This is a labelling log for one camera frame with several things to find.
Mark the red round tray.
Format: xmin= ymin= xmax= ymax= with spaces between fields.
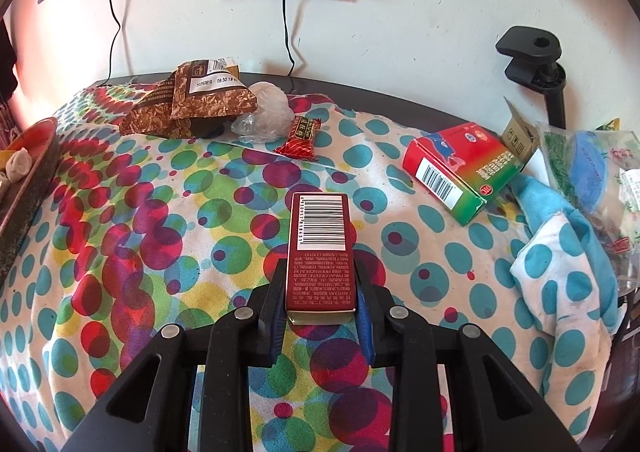
xmin=0 ymin=116 xmax=61 ymax=283

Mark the red snack bar wrapper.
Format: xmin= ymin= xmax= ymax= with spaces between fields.
xmin=275 ymin=116 xmax=322 ymax=162

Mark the white sock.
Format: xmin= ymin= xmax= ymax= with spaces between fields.
xmin=5 ymin=148 xmax=33 ymax=180

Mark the black cable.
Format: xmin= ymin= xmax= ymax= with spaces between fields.
xmin=281 ymin=0 xmax=297 ymax=78

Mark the black clamp mount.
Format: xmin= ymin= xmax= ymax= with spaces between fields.
xmin=495 ymin=25 xmax=568 ymax=130

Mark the brown snack packet white label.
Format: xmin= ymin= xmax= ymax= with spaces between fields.
xmin=170 ymin=58 xmax=258 ymax=123

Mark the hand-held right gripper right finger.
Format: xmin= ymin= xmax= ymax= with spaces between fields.
xmin=352 ymin=262 xmax=583 ymax=452

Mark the small cardboard box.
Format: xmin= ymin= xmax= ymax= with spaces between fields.
xmin=501 ymin=97 xmax=543 ymax=172

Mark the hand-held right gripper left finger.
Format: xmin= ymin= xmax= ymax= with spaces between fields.
xmin=62 ymin=262 xmax=291 ymax=452

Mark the filled transparent plastic bag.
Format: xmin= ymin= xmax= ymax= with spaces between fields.
xmin=535 ymin=118 xmax=640 ymax=293

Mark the red and green box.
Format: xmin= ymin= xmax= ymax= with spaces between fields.
xmin=403 ymin=121 xmax=523 ymax=226

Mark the dark red box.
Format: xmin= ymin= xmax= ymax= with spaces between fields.
xmin=284 ymin=192 xmax=358 ymax=325

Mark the clear plastic bag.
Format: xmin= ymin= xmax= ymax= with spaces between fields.
xmin=231 ymin=81 xmax=296 ymax=144

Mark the colourful polka-dot cloth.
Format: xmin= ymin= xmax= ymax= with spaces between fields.
xmin=0 ymin=82 xmax=626 ymax=452

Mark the blue round object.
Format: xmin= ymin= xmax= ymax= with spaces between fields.
xmin=565 ymin=129 xmax=612 ymax=205

